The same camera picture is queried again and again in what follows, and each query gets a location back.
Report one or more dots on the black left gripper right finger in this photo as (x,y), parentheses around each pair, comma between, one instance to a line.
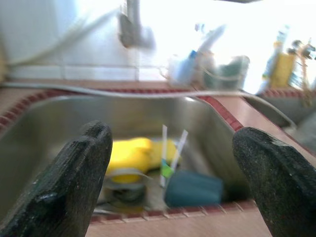
(284,187)

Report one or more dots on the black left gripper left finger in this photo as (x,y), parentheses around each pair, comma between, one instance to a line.
(66,187)

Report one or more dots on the round steel plate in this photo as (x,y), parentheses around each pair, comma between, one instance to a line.
(128,188)

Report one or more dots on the yellow plastic bowl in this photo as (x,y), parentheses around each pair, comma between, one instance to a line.
(130,155)

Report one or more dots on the blue mug with white bunny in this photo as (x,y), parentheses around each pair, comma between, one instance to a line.
(195,190)

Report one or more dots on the white plastic stick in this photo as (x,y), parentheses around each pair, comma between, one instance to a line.
(164,148)

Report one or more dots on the white stick with green end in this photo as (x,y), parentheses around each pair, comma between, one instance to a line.
(180,148)

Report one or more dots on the stainless steel sink basin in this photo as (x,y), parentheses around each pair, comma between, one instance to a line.
(284,108)
(148,113)

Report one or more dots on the ochre sponge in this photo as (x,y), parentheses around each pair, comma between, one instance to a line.
(284,71)

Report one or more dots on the clear toothbrush cup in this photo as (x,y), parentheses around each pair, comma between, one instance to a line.
(184,71)

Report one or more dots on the white and blue toothbrush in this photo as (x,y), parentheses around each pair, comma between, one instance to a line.
(209,42)

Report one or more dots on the grey wall tap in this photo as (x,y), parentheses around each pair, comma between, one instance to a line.
(134,34)

